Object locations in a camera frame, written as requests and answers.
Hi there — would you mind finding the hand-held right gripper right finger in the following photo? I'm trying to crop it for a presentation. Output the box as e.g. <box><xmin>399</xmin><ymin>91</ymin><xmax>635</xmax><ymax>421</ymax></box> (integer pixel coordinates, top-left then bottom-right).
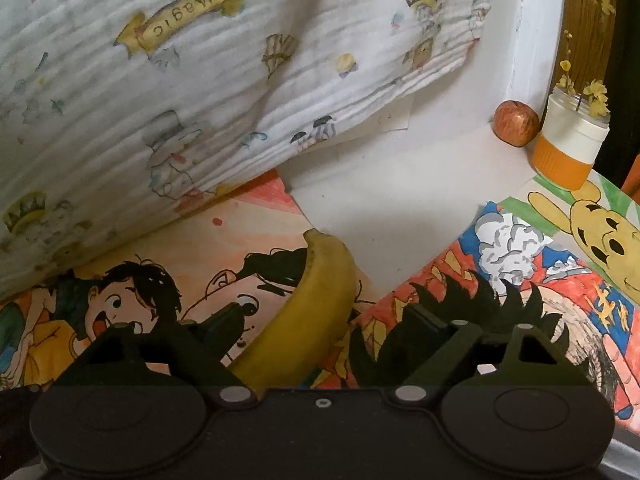
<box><xmin>392</xmin><ymin>304</ymin><xmax>598</xmax><ymax>406</ymax></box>

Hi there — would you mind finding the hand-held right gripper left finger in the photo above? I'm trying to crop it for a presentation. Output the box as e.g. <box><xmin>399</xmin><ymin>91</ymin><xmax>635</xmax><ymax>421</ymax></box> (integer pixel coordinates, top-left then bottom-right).
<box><xmin>50</xmin><ymin>302</ymin><xmax>261</xmax><ymax>406</ymax></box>

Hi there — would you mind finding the yellow banana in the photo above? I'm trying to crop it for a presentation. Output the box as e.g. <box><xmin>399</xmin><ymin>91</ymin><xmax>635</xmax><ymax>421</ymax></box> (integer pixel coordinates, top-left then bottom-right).
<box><xmin>227</xmin><ymin>228</ymin><xmax>361</xmax><ymax>391</ymax></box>

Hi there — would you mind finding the metal tray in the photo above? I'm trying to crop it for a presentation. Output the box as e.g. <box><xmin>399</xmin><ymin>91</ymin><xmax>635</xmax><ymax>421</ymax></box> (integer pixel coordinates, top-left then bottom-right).
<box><xmin>600</xmin><ymin>435</ymin><xmax>640</xmax><ymax>480</ymax></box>

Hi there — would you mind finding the cartoon boy drawing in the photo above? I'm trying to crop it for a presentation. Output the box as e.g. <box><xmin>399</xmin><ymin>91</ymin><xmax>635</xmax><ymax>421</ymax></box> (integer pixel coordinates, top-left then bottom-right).
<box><xmin>0</xmin><ymin>169</ymin><xmax>381</xmax><ymax>391</ymax></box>

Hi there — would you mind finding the spiky hair cartoon drawing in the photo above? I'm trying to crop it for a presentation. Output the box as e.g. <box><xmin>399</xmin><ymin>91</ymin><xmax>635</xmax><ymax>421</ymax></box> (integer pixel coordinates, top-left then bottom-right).
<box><xmin>310</xmin><ymin>200</ymin><xmax>640</xmax><ymax>421</ymax></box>

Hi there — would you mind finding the red apple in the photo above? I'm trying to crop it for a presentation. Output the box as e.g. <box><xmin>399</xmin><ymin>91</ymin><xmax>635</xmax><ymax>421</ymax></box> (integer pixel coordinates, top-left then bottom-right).
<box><xmin>494</xmin><ymin>100</ymin><xmax>541</xmax><ymax>147</ymax></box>

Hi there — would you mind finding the white and orange jar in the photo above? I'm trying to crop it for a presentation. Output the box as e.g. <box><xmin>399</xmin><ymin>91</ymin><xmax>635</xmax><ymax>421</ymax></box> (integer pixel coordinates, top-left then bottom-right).
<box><xmin>530</xmin><ymin>85</ymin><xmax>612</xmax><ymax>190</ymax></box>

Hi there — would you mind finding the white printed blanket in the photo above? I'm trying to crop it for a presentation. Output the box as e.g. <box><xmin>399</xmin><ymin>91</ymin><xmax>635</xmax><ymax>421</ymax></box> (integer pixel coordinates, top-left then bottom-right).
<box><xmin>0</xmin><ymin>0</ymin><xmax>501</xmax><ymax>306</ymax></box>

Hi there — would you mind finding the orange cloth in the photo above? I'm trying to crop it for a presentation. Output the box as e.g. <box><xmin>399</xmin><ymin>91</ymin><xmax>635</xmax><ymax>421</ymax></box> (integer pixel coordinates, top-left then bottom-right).
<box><xmin>620</xmin><ymin>150</ymin><xmax>640</xmax><ymax>196</ymax></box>

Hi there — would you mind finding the yellow flower sprig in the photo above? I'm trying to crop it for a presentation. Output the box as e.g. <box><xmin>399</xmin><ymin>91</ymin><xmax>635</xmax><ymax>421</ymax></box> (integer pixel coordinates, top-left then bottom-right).
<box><xmin>557</xmin><ymin>0</ymin><xmax>618</xmax><ymax>118</ymax></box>

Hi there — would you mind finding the wooden post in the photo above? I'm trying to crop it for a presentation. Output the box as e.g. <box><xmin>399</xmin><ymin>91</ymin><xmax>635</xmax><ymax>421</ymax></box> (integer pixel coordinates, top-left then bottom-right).
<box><xmin>562</xmin><ymin>0</ymin><xmax>631</xmax><ymax>111</ymax></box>

